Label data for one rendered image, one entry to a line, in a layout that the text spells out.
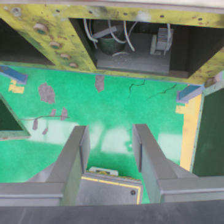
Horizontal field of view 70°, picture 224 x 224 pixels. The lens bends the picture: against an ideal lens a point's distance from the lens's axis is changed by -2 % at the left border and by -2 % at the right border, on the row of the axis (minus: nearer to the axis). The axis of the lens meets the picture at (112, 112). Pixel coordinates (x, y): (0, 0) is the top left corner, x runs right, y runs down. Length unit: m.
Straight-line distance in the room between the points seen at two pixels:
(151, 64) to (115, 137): 0.91
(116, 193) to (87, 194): 0.23
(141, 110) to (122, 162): 0.55
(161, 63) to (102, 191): 1.02
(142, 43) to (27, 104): 1.41
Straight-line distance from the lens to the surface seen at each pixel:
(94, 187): 1.40
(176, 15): 0.52
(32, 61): 1.15
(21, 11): 0.65
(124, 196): 1.40
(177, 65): 1.06
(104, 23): 0.85
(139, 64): 0.93
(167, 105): 1.68
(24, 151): 1.98
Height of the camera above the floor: 1.62
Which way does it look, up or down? 81 degrees down
